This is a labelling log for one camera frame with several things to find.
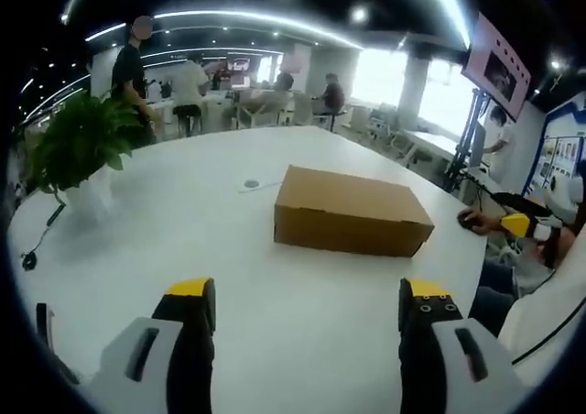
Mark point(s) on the person's right hand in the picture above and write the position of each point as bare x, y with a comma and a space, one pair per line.
561, 247

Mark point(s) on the green leafy plant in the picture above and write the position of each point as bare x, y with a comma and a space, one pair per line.
82, 139

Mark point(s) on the large display screen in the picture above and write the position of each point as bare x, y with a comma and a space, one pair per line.
496, 68

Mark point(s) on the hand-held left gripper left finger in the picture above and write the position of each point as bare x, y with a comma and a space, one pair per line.
137, 363

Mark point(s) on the person's white shirt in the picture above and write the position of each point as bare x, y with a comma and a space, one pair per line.
549, 322

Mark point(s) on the round grey table grommet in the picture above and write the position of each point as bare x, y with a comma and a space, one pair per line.
250, 184

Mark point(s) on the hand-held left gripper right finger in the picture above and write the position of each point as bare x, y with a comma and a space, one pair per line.
439, 368

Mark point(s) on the brown cardboard shoe box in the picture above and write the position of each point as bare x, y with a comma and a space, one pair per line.
352, 203

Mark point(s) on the black stool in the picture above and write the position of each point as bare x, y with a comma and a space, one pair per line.
187, 116

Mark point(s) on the blue wall poster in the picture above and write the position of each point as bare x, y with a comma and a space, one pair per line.
556, 148

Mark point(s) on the black screen stand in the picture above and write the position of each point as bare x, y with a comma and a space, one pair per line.
464, 144

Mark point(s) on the black computer mouse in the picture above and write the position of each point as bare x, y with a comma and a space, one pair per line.
470, 221

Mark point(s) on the person's dark trousers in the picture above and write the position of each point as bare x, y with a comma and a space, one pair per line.
494, 295

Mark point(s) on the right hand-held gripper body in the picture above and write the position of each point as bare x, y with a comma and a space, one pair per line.
565, 199

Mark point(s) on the white plant pot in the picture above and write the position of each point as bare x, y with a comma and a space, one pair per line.
89, 194

